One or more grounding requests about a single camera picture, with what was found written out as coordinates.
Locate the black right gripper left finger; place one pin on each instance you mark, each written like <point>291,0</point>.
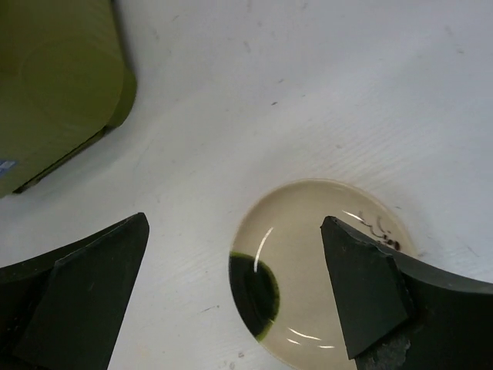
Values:
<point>64,309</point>

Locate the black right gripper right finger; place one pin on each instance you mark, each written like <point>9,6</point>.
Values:
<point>397,312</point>

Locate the cream plate with black mark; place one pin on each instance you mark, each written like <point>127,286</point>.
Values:
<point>278,274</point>

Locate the olive green plastic bin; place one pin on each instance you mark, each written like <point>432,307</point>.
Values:
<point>66,82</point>

